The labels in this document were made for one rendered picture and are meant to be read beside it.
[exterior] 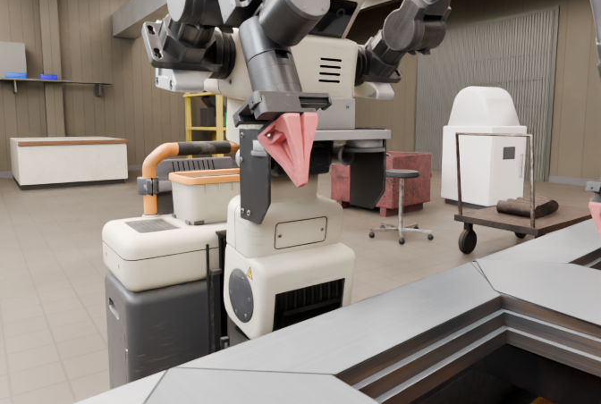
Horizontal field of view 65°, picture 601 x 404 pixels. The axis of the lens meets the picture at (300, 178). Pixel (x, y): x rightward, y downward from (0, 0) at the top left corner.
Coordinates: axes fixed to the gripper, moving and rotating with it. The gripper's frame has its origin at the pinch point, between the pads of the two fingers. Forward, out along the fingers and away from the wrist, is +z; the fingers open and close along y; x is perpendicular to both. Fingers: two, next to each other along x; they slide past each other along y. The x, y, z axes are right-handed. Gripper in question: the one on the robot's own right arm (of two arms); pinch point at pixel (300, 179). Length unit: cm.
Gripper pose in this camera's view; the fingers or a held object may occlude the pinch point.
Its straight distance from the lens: 52.8
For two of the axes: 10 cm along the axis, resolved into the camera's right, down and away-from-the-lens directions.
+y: 8.3, -0.7, 5.6
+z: 2.5, 9.4, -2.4
